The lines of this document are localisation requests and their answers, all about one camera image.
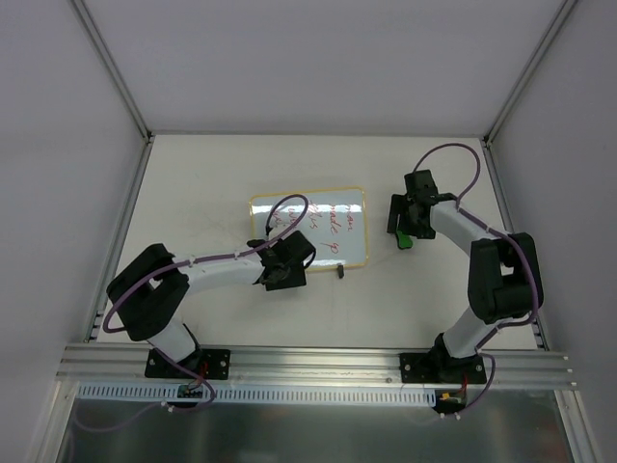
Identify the aluminium mounting rail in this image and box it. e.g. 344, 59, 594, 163
56, 342, 578, 391

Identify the aluminium frame post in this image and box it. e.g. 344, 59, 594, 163
68, 0, 152, 142
483, 0, 579, 148

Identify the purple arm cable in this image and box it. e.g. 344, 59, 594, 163
71, 193, 309, 433
409, 142, 543, 421

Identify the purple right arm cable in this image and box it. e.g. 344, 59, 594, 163
409, 142, 543, 421

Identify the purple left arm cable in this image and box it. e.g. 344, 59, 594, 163
71, 193, 309, 433

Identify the right aluminium frame post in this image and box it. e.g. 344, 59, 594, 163
483, 0, 579, 148

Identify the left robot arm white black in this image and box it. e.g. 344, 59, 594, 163
102, 231, 316, 377

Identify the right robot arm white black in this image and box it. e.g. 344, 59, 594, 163
387, 170, 544, 382

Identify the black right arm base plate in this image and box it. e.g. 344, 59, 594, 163
399, 352, 487, 385

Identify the left aluminium frame post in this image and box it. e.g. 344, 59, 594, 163
68, 0, 152, 142

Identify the small whiteboard with yellow frame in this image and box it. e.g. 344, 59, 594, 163
249, 186, 368, 272

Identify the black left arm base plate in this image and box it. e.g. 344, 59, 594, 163
144, 348, 230, 380

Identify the white slotted cable duct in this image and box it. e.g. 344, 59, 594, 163
77, 382, 437, 407

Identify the green whiteboard eraser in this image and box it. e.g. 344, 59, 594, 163
395, 231, 414, 250

